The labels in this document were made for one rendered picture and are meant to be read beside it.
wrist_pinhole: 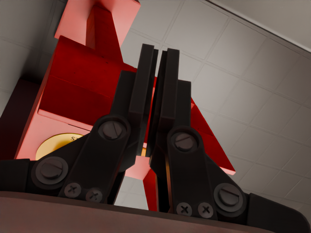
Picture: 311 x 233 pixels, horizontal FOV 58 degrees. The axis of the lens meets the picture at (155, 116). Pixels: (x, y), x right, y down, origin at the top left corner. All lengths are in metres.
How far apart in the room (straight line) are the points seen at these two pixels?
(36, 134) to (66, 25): 0.66
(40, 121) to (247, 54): 1.06
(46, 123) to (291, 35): 0.23
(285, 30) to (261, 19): 0.02
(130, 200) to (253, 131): 0.75
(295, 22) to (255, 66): 1.11
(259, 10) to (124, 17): 0.78
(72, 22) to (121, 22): 0.15
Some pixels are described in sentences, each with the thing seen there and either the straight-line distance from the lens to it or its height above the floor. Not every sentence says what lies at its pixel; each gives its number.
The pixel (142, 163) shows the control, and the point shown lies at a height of 0.70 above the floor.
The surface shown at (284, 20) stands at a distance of 0.19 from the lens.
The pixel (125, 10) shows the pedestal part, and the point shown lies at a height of 0.12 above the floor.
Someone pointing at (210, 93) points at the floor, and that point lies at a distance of 1.28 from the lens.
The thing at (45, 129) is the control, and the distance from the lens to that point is 0.31.
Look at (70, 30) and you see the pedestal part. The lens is 0.95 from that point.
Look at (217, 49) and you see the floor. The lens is 1.20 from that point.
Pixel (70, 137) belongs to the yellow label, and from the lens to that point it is 0.31.
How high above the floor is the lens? 1.03
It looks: 55 degrees down
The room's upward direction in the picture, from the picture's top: 161 degrees clockwise
